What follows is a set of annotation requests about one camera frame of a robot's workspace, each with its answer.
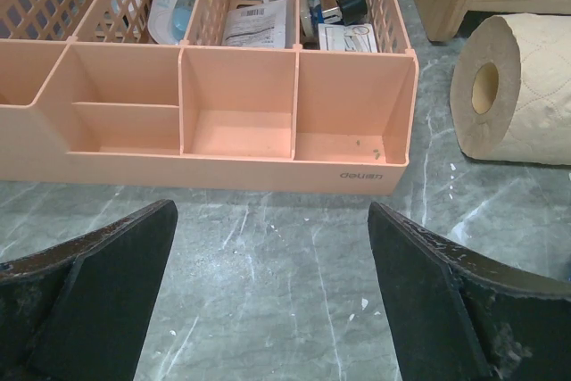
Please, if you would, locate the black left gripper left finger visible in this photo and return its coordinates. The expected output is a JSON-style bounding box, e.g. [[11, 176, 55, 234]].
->
[[1, 200, 178, 380]]

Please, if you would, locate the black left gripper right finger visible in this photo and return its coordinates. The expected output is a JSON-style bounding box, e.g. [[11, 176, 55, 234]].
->
[[368, 203, 570, 380]]

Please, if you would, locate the brown paper towel roll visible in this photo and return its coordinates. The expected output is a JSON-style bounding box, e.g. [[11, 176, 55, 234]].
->
[[450, 13, 570, 165]]

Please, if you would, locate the white paper clip box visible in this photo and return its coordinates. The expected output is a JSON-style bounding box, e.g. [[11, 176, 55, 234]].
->
[[318, 23, 378, 54]]

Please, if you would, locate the pink plastic desk organizer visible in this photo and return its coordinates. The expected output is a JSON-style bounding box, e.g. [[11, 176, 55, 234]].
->
[[1, 0, 418, 195]]

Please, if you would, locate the white barcode packet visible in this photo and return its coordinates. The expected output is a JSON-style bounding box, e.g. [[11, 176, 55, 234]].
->
[[221, 0, 287, 49]]

